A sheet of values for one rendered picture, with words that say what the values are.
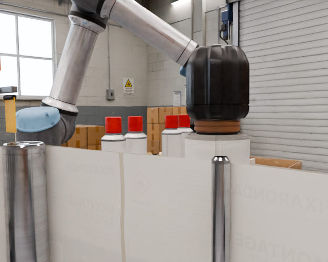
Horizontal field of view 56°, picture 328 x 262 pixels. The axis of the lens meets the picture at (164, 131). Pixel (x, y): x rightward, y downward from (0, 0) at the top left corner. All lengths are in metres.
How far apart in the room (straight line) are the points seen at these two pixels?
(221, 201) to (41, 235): 0.19
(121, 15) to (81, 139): 3.28
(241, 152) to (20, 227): 0.25
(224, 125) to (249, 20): 5.22
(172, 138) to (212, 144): 0.41
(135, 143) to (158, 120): 3.93
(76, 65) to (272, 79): 4.39
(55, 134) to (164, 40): 0.39
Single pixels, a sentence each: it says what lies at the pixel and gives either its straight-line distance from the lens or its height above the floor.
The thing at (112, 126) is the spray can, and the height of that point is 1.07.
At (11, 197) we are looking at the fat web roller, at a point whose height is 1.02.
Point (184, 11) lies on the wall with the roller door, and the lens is 6.84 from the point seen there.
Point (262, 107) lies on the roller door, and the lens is 5.24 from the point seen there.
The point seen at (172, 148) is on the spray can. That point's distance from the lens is 0.78.
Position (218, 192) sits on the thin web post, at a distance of 0.20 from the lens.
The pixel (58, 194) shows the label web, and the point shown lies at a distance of 0.32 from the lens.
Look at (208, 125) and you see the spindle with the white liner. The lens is 0.39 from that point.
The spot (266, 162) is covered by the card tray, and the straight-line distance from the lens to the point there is 1.54.
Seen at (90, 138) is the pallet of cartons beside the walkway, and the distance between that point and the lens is 4.13.
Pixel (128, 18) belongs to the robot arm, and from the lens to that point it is 0.88.
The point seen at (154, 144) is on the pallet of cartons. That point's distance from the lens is 4.68.
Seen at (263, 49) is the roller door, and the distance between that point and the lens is 5.33.
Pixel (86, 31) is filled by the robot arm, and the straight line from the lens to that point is 1.01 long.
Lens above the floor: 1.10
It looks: 4 degrees down
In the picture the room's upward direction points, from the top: 1 degrees counter-clockwise
